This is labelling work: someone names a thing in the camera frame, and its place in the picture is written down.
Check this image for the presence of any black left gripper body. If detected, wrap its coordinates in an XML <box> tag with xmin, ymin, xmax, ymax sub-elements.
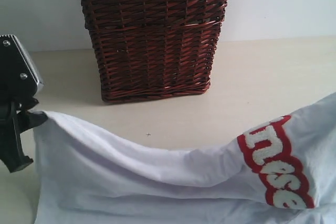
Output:
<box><xmin>1</xmin><ymin>100</ymin><xmax>33</xmax><ymax>173</ymax></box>

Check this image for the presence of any white t-shirt red lettering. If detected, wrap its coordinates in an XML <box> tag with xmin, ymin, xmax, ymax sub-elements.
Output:
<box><xmin>34</xmin><ymin>94</ymin><xmax>335</xmax><ymax>223</ymax></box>

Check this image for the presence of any dark brown wicker basket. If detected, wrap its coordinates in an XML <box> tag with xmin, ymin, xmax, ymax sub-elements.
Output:
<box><xmin>80</xmin><ymin>0</ymin><xmax>228</xmax><ymax>103</ymax></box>

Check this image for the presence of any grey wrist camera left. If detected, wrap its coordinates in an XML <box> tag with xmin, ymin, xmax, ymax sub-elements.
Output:
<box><xmin>1</xmin><ymin>34</ymin><xmax>44</xmax><ymax>98</ymax></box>

